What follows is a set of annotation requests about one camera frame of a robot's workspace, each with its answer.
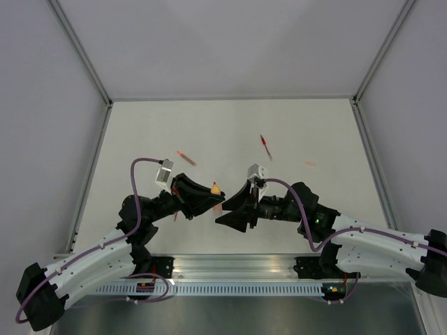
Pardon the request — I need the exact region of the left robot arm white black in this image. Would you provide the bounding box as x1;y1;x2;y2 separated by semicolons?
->
16;174;225;332

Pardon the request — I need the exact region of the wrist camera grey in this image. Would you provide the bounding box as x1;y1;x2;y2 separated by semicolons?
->
247;164;268;182
155;159;174;186

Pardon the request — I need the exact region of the aluminium frame left post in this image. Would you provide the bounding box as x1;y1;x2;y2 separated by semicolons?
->
46;0;112;107

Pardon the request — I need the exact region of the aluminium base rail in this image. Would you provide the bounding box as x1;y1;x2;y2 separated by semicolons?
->
52;253;429;282

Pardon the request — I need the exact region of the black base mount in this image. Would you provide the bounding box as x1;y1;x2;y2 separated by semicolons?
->
293;256;356;280
149;256;175;278

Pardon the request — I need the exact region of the orange marker cap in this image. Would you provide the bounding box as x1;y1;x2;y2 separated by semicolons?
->
213;204;222;213

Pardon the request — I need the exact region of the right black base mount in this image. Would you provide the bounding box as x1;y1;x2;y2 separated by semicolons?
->
293;256;356;280

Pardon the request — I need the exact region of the aluminium frame post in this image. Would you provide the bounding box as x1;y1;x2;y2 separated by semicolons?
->
46;0;112;107
352;0;418;105

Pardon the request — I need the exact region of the aluminium frame right post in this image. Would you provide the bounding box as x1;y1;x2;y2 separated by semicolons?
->
352;0;418;105

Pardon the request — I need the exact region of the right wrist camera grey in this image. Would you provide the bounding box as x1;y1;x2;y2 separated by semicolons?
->
247;164;268;182

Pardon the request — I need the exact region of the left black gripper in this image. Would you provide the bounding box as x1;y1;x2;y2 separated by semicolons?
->
147;172;226;223

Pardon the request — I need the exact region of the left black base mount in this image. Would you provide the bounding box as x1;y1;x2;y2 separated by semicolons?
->
149;256;175;278

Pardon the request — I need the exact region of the purple cable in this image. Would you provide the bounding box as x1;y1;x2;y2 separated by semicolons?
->
14;157;161;324
263;178;437;253

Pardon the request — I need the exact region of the slim orange-tip pen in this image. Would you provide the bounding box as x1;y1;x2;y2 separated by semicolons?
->
177;151;197;166

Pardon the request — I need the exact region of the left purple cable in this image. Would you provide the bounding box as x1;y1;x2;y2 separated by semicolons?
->
14;157;161;324

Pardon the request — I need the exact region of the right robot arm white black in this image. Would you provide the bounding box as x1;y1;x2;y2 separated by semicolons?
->
215;178;446;297

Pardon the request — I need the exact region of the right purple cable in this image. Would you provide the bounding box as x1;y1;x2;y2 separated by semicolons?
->
263;178;437;253

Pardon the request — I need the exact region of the white slotted cable duct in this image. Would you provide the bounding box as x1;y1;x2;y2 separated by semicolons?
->
91;280;324;297

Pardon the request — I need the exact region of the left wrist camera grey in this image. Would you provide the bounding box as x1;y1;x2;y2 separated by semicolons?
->
155;159;174;186

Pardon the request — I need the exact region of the red thin pen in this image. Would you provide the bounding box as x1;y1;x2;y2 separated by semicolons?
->
260;134;273;161

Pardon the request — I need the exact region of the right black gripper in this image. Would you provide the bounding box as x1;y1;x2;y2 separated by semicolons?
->
215;179;302;234

